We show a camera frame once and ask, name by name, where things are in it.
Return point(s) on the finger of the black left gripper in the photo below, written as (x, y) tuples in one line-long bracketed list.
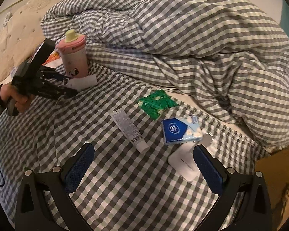
[(55, 93), (51, 73)]

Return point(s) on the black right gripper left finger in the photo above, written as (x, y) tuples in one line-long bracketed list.
[(33, 211)]

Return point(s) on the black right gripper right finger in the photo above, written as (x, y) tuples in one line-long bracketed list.
[(254, 212)]

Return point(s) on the person left hand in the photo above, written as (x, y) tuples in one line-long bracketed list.
[(22, 102)]

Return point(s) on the orange snack packet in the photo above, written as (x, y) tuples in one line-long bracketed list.
[(54, 60)]

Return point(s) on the pink bottle yellow cap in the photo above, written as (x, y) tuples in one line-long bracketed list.
[(72, 50)]

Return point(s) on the beige tufted headboard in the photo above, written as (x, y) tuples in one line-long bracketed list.
[(22, 34)]

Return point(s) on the cardboard box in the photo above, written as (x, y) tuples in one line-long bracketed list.
[(275, 169)]

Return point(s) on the blue tissue pack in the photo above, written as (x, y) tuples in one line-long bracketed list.
[(181, 130)]

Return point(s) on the white tube with barcode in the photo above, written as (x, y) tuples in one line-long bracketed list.
[(129, 130)]

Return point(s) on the green sachet packet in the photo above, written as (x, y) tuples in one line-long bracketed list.
[(156, 103)]

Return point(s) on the grey checked duvet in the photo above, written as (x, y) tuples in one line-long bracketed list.
[(227, 54)]

